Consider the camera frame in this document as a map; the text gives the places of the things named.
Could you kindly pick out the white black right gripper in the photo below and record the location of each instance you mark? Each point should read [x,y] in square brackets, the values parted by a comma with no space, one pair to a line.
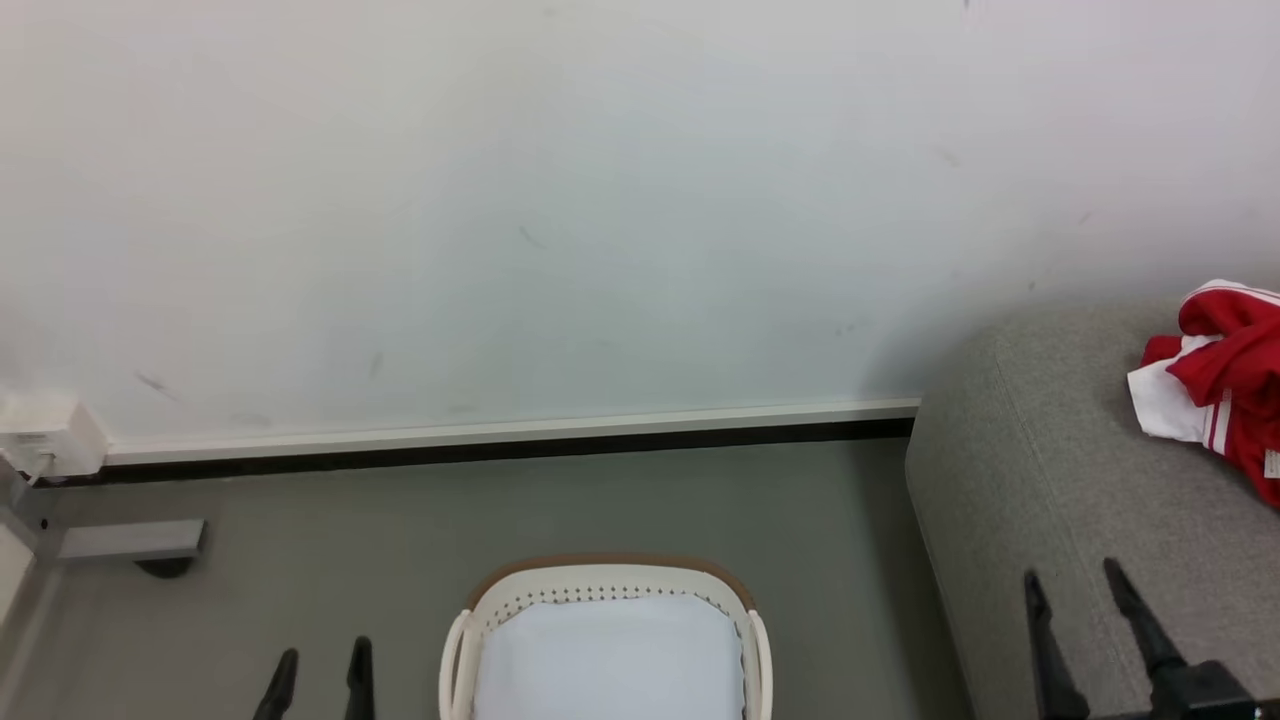
[1205,695]

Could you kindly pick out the black round foot pad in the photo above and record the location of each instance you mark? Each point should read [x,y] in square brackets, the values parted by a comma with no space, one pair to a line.
[165,567]

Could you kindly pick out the grey table leg foot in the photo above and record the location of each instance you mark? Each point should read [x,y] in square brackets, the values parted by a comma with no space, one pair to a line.
[130,540]

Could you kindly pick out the red white striped jacket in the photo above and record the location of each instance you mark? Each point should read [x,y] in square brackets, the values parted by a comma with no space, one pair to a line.
[1240,370]

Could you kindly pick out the white wall socket box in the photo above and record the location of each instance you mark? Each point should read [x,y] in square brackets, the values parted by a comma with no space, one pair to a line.
[50,432]

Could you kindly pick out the white black baseboard strip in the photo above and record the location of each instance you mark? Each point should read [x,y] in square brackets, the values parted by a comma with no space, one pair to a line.
[500,440]

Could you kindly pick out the white furniture panel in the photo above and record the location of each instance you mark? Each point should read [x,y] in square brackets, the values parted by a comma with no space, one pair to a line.
[12,570]

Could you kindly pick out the white cloth basket liner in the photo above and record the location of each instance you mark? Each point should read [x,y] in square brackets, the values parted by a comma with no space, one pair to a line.
[610,660]

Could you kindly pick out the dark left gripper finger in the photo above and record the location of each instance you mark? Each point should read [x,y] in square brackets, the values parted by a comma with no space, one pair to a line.
[278,695]
[360,685]

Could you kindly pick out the grey fabric sofa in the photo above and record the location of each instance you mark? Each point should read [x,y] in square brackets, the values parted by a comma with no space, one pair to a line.
[1050,480]

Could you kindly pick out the cream plastic laundry basket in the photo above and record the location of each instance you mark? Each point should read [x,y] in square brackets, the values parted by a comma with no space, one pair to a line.
[600,580]

